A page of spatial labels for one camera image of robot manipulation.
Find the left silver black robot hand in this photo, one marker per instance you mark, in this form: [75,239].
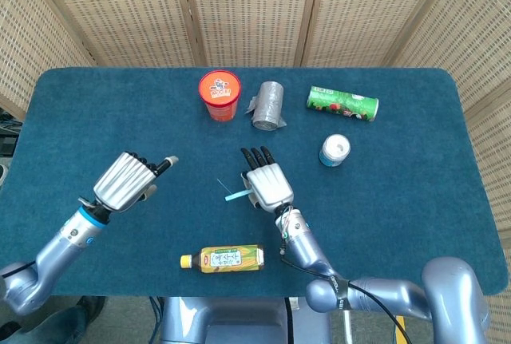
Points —
[121,182]

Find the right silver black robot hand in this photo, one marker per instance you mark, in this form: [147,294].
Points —
[269,186]

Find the light blue wrapper strip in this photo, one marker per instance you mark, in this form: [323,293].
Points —
[235,196]

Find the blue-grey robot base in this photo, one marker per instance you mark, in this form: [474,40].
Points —
[239,320]

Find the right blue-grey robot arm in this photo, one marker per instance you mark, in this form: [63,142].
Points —
[307,248]

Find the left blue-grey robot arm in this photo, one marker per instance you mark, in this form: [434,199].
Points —
[60,242]

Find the blue felt table cover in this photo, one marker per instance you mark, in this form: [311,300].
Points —
[139,120]

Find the small white blue jar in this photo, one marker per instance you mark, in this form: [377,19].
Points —
[335,150]

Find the grey trash bag roll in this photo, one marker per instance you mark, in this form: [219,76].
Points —
[268,104]

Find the yellow tea bottle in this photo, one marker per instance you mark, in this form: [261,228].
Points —
[227,259]

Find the orange lidded snack cup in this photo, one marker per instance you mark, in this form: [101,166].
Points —
[220,92]

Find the green chip can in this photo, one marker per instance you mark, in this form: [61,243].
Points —
[343,103]

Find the white round device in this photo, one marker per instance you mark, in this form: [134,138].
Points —
[3,174]

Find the black equipment clutter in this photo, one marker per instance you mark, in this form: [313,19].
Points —
[6,144]

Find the black shoe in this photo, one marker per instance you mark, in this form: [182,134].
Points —
[93,306]

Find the dark jeans leg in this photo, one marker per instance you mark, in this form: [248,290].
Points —
[60,330]

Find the white table leg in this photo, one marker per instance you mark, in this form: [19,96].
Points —
[347,328]

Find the woven bamboo folding screen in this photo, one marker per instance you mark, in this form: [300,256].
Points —
[255,13]

